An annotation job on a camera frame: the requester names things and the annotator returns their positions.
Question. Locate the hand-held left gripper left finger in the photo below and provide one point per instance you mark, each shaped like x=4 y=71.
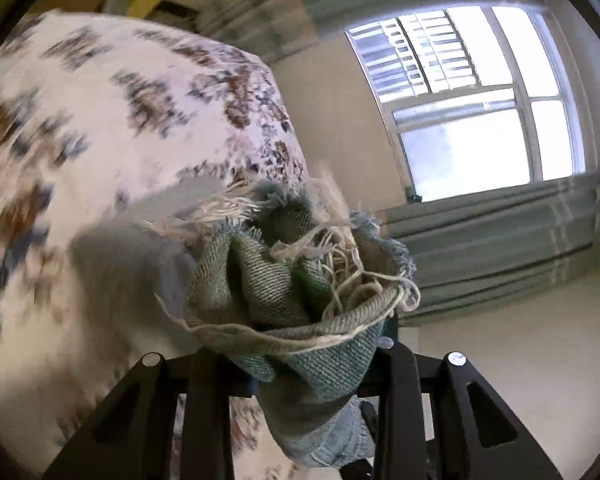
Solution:
x=207 y=400

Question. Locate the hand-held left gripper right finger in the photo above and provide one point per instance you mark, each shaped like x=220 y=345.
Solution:
x=397 y=395

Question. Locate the frayed blue denim pants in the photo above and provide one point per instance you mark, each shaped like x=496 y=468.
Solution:
x=300 y=300

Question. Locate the grey green curtain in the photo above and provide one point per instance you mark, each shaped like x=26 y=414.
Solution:
x=490 y=245

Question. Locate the floral bed sheet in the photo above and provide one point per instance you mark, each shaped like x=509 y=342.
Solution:
x=105 y=185

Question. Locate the white framed window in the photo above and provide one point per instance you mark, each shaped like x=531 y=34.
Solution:
x=472 y=100

